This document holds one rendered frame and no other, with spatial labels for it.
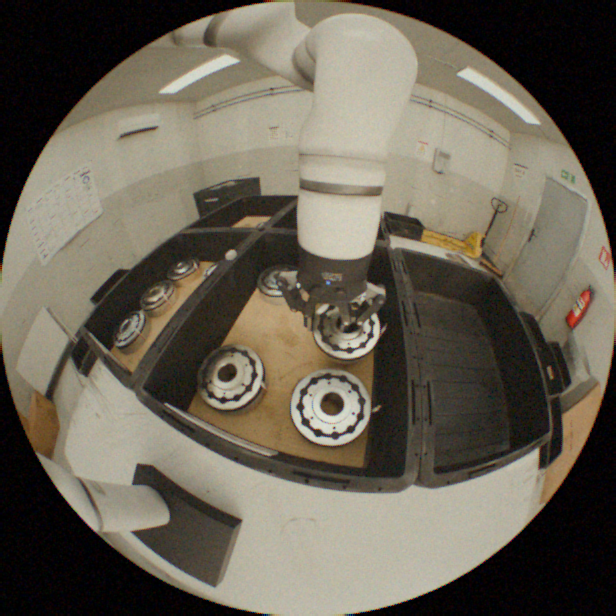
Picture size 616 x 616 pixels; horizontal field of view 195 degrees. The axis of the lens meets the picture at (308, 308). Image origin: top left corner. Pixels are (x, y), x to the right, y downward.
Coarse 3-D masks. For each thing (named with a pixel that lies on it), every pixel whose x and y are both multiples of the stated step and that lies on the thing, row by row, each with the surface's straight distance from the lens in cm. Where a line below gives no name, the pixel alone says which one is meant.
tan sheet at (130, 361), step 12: (204, 264) 59; (180, 288) 53; (192, 288) 50; (180, 300) 49; (144, 312) 54; (168, 312) 48; (156, 324) 47; (156, 336) 44; (144, 348) 45; (120, 360) 49; (132, 360) 46; (132, 372) 44
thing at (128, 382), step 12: (168, 240) 60; (192, 300) 28; (180, 312) 28; (84, 324) 51; (168, 324) 28; (84, 336) 47; (96, 348) 38; (156, 348) 26; (108, 360) 33; (144, 360) 26; (120, 372) 29; (132, 384) 26
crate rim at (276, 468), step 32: (160, 352) 25; (416, 352) 22; (416, 384) 20; (160, 416) 21; (416, 416) 19; (224, 448) 17; (416, 448) 18; (288, 480) 16; (320, 480) 16; (352, 480) 17; (384, 480) 17
